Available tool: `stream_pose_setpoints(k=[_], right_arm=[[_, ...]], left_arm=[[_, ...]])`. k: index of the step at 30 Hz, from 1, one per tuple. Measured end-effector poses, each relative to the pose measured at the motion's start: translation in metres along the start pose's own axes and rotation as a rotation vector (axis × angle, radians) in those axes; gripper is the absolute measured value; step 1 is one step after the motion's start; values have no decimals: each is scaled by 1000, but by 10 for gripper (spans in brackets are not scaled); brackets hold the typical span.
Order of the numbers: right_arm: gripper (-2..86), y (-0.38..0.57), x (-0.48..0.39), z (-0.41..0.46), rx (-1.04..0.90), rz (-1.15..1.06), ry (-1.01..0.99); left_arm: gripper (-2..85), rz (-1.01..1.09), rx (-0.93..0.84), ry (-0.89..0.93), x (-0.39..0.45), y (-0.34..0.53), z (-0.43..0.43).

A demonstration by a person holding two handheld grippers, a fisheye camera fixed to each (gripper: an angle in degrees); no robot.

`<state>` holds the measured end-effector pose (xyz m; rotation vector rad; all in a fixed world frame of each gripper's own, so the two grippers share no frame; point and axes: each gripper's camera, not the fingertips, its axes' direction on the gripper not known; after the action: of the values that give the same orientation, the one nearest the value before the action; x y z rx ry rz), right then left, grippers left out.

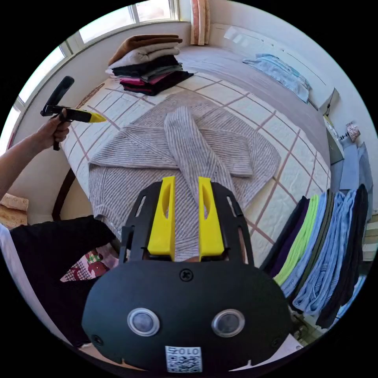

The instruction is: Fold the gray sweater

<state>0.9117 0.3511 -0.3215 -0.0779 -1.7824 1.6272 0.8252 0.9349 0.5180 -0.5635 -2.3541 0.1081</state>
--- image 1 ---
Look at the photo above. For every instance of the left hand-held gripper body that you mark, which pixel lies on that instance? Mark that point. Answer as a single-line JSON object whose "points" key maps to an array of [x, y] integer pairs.
{"points": [[54, 111]]}

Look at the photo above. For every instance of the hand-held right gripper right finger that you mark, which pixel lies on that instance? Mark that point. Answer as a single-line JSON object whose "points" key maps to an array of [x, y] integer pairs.
{"points": [[211, 233]]}

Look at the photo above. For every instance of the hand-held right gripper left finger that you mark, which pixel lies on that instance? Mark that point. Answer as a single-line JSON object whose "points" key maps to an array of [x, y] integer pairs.
{"points": [[161, 230]]}

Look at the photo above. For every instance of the gray striped sweater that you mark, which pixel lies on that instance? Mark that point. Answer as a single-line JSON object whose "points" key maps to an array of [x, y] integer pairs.
{"points": [[183, 153]]}

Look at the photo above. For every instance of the person's left forearm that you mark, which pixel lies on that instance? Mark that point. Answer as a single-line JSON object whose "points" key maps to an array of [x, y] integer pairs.
{"points": [[16, 168]]}

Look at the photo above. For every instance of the person's left hand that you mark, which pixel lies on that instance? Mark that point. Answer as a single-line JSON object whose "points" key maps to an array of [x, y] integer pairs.
{"points": [[50, 133]]}

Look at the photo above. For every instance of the pile of clothes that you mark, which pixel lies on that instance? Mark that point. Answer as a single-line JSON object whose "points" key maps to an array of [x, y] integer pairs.
{"points": [[147, 66], [325, 251]]}

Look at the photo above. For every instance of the window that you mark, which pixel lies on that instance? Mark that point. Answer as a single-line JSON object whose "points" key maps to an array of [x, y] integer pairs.
{"points": [[103, 26]]}

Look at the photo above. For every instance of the person's body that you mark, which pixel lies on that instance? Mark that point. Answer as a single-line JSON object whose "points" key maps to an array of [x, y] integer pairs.
{"points": [[50, 265]]}

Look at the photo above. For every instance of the bed with checked quilt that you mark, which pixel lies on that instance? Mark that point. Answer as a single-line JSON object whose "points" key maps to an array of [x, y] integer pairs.
{"points": [[271, 118]]}

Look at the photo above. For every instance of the pink curtain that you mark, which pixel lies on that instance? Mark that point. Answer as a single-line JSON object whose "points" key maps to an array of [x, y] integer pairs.
{"points": [[199, 20]]}

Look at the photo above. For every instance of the light blue pillow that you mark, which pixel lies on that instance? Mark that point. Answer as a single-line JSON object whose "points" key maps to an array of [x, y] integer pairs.
{"points": [[280, 73]]}

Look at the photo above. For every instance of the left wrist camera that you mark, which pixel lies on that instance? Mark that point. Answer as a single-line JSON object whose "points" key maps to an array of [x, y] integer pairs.
{"points": [[61, 91]]}

